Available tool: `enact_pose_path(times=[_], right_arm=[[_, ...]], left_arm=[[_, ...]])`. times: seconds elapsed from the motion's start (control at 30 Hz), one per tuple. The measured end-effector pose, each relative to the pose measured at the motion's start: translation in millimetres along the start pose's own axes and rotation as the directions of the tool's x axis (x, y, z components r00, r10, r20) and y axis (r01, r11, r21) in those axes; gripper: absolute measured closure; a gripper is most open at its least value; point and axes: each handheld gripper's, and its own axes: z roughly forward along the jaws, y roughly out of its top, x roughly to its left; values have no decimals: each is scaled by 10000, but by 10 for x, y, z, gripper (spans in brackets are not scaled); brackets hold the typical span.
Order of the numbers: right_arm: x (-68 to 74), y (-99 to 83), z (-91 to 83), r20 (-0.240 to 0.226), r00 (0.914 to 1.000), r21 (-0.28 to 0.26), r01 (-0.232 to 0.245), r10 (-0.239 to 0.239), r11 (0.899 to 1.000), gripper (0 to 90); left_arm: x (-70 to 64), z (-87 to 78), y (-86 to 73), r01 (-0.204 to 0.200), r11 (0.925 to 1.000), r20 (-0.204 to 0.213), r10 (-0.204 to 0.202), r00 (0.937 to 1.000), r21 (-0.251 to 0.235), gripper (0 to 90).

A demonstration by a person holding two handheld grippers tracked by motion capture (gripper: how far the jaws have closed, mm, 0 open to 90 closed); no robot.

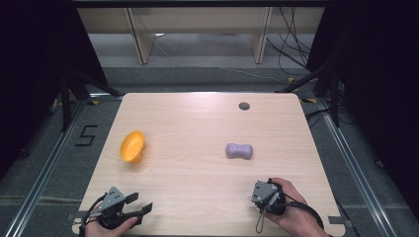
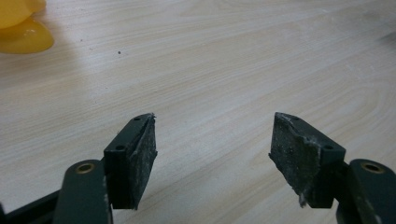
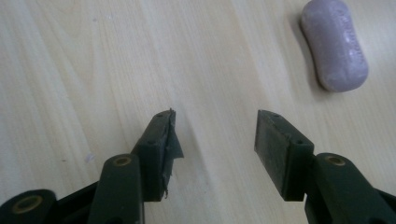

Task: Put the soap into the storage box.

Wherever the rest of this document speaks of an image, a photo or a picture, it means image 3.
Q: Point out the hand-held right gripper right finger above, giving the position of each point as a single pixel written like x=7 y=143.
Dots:
x=289 y=155

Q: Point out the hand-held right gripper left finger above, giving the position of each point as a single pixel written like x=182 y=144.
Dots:
x=151 y=161

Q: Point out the purple soap bar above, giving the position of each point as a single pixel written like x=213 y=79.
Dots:
x=334 y=46

